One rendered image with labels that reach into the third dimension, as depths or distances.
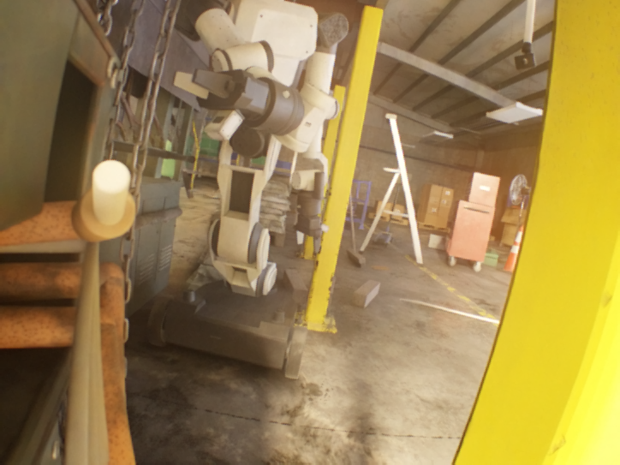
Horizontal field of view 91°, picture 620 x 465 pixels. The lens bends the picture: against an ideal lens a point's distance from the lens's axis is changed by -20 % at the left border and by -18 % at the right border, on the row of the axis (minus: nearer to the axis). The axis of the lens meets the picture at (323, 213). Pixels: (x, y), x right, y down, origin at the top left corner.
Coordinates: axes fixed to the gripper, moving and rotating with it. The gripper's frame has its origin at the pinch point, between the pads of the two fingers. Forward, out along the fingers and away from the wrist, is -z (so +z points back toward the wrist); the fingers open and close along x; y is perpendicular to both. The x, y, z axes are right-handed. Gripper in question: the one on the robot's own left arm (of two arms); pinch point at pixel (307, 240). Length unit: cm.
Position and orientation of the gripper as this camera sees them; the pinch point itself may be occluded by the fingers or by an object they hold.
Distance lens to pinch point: 138.5
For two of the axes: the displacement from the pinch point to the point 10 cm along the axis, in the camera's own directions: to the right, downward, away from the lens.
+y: 7.9, -1.3, 6.0
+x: 6.1, 2.3, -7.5
